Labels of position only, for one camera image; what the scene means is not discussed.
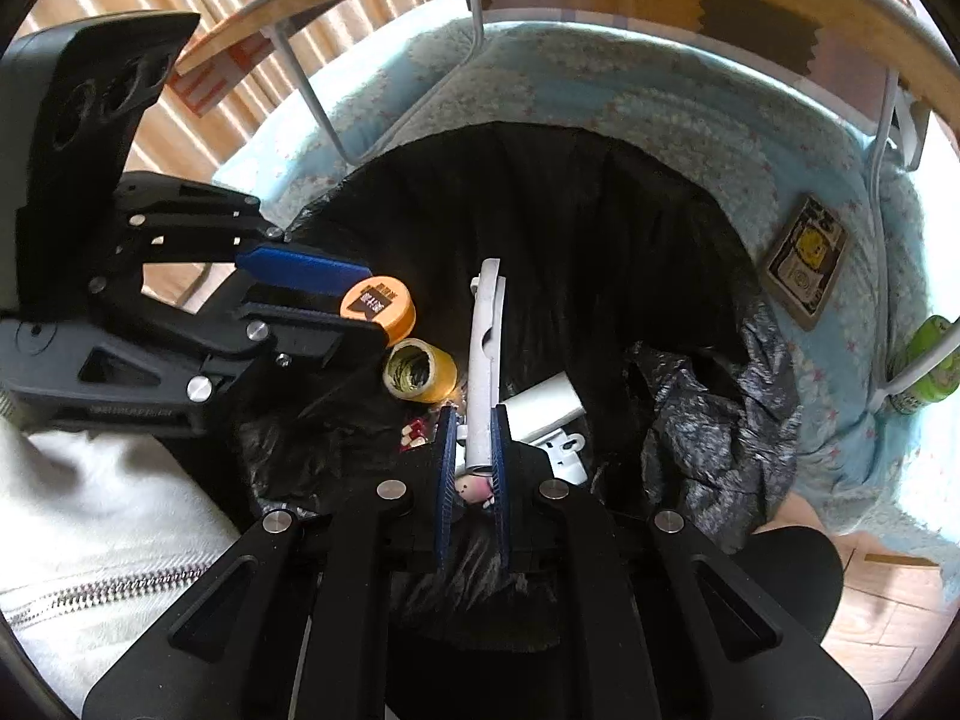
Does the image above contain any blue patterned bed sheet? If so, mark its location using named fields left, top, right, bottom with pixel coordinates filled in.
left=311, top=20, right=958, bottom=578

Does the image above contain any orange bottle cap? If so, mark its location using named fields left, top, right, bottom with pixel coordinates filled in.
left=338, top=277, right=416, bottom=346

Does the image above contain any white folding table frame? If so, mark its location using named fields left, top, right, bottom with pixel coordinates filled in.
left=262, top=0, right=960, bottom=415

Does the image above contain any white cardboard tube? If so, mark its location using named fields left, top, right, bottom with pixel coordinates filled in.
left=505, top=372, right=586, bottom=444

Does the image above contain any grey plastic tube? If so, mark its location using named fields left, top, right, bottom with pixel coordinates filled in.
left=466, top=259, right=506, bottom=475

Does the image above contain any beige striped curtain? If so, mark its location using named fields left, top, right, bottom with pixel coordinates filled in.
left=13, top=0, right=452, bottom=309

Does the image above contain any pink pig toy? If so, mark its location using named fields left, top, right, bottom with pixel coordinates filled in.
left=454, top=473, right=494, bottom=505

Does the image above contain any black trash bag bin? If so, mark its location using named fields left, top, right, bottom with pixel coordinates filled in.
left=239, top=118, right=804, bottom=720

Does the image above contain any black left camera box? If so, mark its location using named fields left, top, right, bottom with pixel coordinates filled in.
left=2, top=10, right=199, bottom=317

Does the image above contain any yellow tape roll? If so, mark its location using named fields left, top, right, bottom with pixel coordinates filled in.
left=382, top=338, right=459, bottom=405

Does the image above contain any pill blister pack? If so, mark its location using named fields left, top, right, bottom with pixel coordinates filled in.
left=400, top=418, right=433, bottom=452

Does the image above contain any green can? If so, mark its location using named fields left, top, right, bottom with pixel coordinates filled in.
left=886, top=313, right=959, bottom=416

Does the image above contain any yellow picture card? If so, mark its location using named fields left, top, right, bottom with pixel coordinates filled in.
left=760, top=193, right=851, bottom=332

